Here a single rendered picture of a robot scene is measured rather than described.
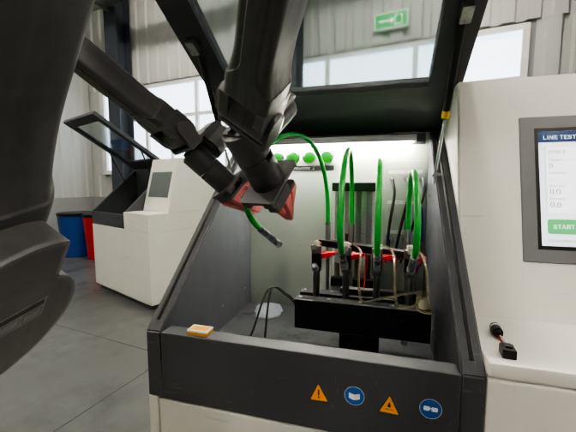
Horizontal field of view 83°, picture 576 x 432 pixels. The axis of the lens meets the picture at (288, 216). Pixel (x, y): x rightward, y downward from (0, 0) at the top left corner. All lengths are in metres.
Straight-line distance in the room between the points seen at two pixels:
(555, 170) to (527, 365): 0.47
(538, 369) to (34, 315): 0.70
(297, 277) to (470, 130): 0.73
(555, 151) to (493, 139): 0.13
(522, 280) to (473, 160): 0.30
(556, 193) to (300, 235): 0.73
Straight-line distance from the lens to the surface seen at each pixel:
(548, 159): 0.99
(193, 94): 6.36
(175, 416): 0.92
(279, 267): 1.24
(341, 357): 0.70
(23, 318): 0.22
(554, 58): 5.05
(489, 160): 0.95
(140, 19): 7.56
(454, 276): 0.80
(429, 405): 0.74
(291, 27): 0.34
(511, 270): 0.93
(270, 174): 0.51
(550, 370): 0.74
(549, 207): 0.96
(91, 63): 0.71
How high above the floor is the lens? 1.29
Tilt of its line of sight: 6 degrees down
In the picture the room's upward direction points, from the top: straight up
